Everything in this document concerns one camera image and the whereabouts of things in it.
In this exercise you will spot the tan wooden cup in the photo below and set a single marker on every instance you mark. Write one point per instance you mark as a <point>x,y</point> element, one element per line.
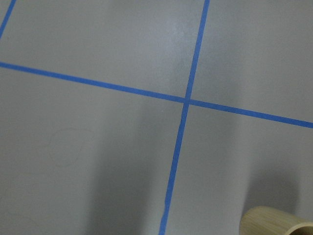
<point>262,220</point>

